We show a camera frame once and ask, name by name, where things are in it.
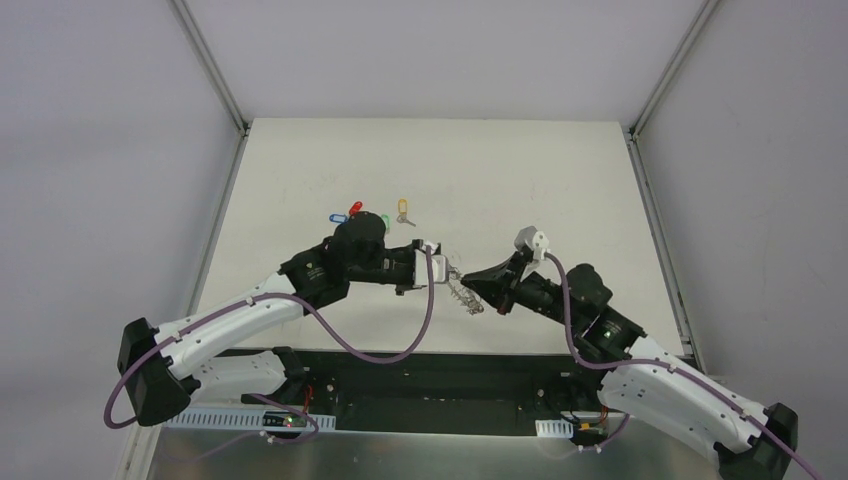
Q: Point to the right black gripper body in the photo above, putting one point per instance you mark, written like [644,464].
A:
[511,283]

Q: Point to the metal disc keyring holder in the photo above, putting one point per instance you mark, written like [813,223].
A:
[462,294]

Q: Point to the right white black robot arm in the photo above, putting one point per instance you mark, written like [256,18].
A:
[630,372]

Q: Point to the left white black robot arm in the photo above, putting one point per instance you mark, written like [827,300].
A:
[166,368]

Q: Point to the yellow tagged key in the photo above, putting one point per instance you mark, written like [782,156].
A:
[402,217]

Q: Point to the right controller board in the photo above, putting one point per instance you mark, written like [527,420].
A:
[589,435]

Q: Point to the controller board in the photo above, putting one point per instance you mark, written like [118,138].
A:
[283,420]
[589,435]

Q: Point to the left controller board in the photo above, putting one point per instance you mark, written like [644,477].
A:
[283,420]

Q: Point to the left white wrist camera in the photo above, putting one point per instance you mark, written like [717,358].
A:
[429,264]

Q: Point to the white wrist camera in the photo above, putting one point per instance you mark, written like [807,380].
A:
[532,244]
[429,264]

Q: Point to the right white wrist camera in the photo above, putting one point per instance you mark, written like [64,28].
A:
[532,244]

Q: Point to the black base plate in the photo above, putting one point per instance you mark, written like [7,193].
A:
[437,393]

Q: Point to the right white cable duct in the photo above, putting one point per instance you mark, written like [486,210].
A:
[554,428]

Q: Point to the white cable duct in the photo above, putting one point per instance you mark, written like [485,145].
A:
[208,418]
[554,428]

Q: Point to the left white cable duct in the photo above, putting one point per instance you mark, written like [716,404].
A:
[208,418]

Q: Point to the right aluminium frame post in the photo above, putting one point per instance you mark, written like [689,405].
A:
[674,66]

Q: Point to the aluminium frame post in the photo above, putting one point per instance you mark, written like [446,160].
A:
[674,66]
[201,49]

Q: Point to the left aluminium frame post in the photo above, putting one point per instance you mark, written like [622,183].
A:
[201,49]

